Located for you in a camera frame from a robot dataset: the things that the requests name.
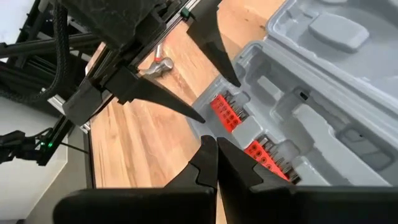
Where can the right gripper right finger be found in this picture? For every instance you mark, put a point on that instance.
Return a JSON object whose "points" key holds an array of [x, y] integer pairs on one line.
{"points": [[264, 202]]}

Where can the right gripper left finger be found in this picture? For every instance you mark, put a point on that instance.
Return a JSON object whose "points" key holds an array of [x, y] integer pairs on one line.
{"points": [[192, 202]]}

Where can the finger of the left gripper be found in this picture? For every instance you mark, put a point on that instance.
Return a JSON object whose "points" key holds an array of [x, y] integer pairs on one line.
{"points": [[214, 37], [149, 91]]}

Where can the red screwdriver bit holder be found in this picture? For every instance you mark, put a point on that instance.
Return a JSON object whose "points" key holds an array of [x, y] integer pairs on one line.
{"points": [[225, 113], [261, 154]]}

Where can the grey plastic tool case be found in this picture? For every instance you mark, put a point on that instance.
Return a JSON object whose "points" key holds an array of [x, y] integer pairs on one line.
{"points": [[311, 93]]}

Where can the black aluminium table frame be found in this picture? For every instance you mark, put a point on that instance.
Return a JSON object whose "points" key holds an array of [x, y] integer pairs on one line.
{"points": [[40, 43]]}

